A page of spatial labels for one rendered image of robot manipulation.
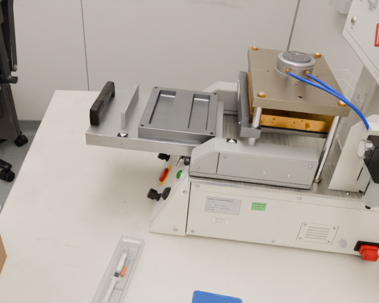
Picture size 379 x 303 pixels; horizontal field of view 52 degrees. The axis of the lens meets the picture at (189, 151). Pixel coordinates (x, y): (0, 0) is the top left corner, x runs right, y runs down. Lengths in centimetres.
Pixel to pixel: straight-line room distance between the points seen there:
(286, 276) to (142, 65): 174
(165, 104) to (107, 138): 18
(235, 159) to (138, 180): 38
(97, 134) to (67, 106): 59
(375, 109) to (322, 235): 29
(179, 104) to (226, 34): 147
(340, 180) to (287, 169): 12
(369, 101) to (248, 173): 29
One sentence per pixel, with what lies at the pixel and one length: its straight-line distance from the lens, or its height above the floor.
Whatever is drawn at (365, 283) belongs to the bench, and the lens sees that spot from 95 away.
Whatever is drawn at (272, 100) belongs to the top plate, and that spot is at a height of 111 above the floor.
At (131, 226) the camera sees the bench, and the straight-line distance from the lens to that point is 94.
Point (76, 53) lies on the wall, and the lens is 239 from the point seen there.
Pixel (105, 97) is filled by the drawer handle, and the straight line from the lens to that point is 91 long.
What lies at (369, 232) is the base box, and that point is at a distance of 94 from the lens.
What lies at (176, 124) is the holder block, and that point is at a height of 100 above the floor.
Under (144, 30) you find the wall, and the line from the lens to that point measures 231.
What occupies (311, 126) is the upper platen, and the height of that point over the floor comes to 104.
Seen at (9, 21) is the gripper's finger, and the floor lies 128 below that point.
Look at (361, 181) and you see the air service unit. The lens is 77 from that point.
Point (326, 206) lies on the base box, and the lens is 86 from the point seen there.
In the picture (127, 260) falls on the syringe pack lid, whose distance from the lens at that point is 85.
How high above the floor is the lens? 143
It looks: 35 degrees down
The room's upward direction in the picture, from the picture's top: 5 degrees clockwise
